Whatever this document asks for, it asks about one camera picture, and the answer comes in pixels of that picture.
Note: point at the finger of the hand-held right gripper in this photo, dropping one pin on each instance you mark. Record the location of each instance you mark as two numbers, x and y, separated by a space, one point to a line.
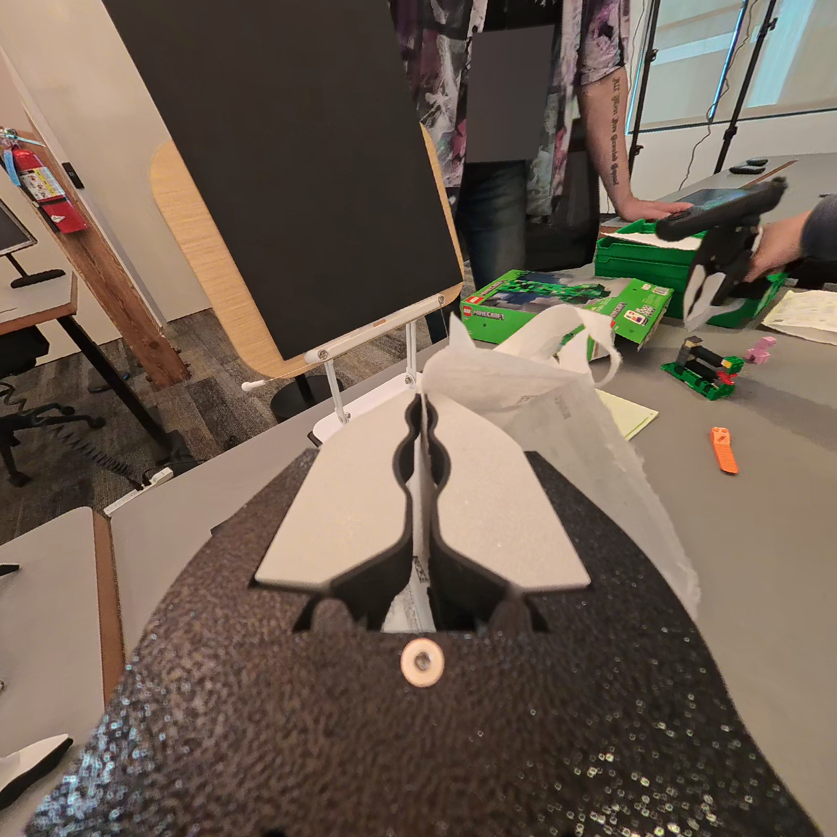
722 310
693 294

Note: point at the white paper sheets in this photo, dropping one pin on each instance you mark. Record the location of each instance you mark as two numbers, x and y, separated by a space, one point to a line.
647 239

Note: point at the green plastic bin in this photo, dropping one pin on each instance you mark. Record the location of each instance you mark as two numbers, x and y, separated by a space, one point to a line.
628 261

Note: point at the white power strip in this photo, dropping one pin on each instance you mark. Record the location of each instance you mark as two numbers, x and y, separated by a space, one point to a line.
137 490

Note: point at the partly built toy brick model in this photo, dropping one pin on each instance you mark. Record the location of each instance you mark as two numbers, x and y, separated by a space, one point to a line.
699 373

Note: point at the black wall switch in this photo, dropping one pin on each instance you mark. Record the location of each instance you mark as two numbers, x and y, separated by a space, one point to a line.
75 175

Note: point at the dark tablet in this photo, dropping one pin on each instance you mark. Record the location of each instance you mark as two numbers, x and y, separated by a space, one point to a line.
703 196

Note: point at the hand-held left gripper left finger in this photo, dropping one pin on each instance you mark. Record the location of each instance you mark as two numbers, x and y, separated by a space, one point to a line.
346 503

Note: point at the black office chair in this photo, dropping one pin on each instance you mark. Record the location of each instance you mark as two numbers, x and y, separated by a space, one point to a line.
19 353

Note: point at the pink toy brick figure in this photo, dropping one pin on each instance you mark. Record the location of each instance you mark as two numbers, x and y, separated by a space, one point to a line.
762 350

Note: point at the green toy brick box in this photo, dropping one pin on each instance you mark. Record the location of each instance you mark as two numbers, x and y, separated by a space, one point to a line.
523 320

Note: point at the wood-edged grey table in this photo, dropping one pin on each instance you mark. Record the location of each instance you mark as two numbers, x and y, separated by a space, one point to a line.
46 621

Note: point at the pale green instruction booklet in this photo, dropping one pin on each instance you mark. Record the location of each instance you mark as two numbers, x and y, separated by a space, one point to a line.
631 415

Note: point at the small screen on black stand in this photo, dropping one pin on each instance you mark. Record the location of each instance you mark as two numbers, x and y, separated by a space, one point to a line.
13 229

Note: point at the grey desk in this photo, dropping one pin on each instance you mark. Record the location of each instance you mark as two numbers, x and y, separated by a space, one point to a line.
752 556

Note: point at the wood-topped side desk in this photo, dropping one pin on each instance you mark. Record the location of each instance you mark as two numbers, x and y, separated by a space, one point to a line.
39 307

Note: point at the red fire extinguisher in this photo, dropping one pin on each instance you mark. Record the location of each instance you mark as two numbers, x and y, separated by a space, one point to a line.
26 173

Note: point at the person's right hand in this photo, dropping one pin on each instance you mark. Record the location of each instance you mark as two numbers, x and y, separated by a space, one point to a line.
781 245

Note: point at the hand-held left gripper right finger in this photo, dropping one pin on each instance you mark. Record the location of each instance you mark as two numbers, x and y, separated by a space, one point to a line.
510 516

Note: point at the orange brick separator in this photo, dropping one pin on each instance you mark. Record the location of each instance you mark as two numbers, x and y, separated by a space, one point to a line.
724 451

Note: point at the white paper bag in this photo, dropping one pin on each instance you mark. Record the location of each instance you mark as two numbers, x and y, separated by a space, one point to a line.
523 399

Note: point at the wooden post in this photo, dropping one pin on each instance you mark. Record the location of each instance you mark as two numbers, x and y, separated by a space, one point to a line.
118 294

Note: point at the pale printed paper sheet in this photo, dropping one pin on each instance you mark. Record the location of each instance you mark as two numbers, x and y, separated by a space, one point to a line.
804 317

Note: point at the black panel on white stand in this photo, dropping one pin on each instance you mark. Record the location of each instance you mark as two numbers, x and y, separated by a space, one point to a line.
294 163

